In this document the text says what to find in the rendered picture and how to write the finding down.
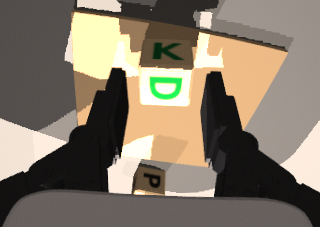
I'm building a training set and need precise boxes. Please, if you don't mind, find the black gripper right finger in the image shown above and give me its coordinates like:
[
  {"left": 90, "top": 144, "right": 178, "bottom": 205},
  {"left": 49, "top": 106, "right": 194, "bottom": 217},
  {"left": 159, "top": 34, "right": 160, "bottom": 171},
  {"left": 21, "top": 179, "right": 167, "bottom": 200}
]
[{"left": 200, "top": 71, "right": 320, "bottom": 227}]

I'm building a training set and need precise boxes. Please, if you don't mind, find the tan flat mat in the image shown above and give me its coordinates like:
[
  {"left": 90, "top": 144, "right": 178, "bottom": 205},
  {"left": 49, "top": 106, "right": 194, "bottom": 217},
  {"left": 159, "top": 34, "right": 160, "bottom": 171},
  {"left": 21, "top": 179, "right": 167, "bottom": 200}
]
[{"left": 71, "top": 9, "right": 288, "bottom": 167}]

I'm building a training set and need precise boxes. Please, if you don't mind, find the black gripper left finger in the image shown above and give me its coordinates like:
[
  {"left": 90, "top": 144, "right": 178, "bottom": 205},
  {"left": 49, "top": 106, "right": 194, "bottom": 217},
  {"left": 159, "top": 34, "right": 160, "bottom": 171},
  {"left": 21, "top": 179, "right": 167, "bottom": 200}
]
[{"left": 0, "top": 67, "right": 129, "bottom": 227}]

